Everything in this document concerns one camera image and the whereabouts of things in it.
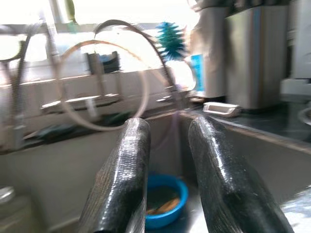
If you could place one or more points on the black scouring pad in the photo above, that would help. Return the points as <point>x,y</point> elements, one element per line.
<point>56,131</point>

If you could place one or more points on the stainless steel sink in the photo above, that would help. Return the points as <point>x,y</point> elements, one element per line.
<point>60,170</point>

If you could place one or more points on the small white plastic clip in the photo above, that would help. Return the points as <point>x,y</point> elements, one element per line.
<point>221,109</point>

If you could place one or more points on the white bottle blue label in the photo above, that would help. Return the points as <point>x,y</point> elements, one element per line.
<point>196,72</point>

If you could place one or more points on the black cup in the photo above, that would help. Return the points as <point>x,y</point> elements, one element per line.
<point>110,61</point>

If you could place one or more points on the blue bottle brush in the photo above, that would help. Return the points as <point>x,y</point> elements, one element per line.
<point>171,41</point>

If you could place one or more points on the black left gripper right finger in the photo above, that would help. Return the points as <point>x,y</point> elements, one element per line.
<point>218,174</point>

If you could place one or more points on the clear glass bottle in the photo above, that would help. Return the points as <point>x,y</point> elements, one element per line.
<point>12,211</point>

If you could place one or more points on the tall stainless steel canister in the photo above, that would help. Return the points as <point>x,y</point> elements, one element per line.
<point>252,55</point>

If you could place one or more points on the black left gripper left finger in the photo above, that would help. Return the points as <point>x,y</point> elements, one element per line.
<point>121,174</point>

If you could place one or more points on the dark green scouring pad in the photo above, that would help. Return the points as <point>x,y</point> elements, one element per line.
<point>114,119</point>

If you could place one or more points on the blue plastic bowl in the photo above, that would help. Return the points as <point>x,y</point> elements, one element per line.
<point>170,218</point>

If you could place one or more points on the steel faucet body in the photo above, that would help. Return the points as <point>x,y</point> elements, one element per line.
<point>54,55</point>

